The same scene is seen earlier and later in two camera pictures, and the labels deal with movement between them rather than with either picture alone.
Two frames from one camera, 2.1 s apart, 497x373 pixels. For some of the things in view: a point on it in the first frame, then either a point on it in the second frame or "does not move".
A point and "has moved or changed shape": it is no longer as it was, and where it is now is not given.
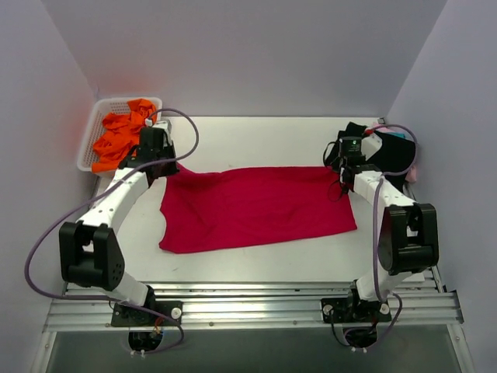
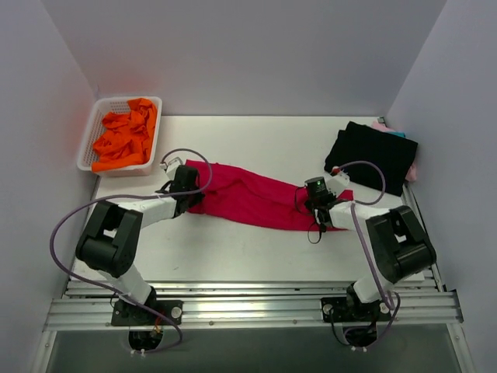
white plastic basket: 104,107 does not move
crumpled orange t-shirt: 119,134 does not move
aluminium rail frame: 426,303 does not move
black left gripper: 165,166 to 192,190
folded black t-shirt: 395,158 does not move
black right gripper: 335,164 to 316,203
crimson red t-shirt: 214,210 has moved or changed shape
